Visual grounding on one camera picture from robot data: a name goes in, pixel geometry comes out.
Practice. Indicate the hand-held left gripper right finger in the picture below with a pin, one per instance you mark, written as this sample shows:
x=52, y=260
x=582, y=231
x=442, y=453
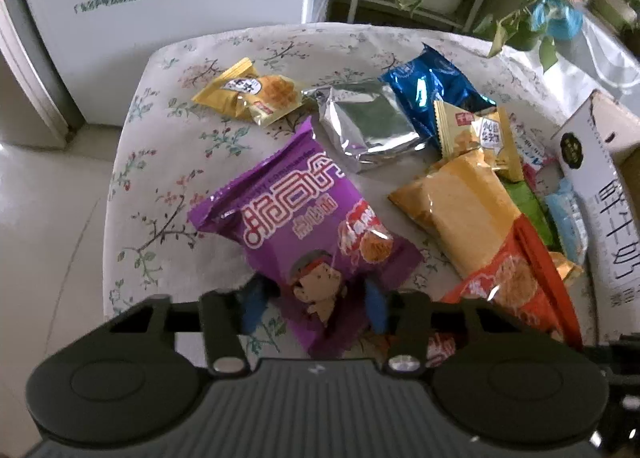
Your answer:
x=376, y=308

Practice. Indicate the blue foil snack packet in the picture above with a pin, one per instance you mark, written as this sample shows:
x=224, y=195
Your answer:
x=430, y=83

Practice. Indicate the white blue snack packet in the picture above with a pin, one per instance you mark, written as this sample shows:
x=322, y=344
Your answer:
x=532, y=153

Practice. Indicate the silver foil snack packet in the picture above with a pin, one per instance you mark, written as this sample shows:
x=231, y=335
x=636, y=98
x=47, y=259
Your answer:
x=365, y=128

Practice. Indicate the orange yellow bread packet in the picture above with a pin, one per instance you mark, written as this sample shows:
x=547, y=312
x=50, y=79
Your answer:
x=465, y=208

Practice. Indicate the light blue snack packet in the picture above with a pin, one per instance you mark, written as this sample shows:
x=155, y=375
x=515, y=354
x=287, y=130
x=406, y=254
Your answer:
x=567, y=223

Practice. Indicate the small yellow pastry packet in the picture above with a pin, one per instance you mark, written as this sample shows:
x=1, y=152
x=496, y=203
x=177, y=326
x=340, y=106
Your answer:
x=235, y=93

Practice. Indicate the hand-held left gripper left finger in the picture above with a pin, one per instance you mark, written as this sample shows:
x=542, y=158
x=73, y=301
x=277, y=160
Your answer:
x=252, y=305

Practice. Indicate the white cardboard box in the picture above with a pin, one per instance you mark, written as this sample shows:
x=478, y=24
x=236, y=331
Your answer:
x=600, y=178

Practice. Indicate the blue plastic bag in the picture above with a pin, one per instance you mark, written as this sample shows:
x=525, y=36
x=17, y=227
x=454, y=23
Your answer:
x=557, y=18

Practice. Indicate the orange red snack packet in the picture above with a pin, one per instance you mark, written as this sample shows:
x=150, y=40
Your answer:
x=510, y=288

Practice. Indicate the magenta purple snack packet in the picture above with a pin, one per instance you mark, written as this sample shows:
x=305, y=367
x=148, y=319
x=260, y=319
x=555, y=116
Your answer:
x=300, y=218

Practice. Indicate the white refrigerator green print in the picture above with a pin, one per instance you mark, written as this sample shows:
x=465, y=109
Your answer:
x=150, y=38

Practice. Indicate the green snack packet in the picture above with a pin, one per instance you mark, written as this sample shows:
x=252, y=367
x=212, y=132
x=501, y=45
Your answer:
x=530, y=208

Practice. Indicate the clear plastic table cover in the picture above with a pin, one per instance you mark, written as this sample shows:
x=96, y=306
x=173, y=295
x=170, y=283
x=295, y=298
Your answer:
x=605, y=58

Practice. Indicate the yellow serrated snack packet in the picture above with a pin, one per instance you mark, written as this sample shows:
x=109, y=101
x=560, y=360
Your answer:
x=480, y=133

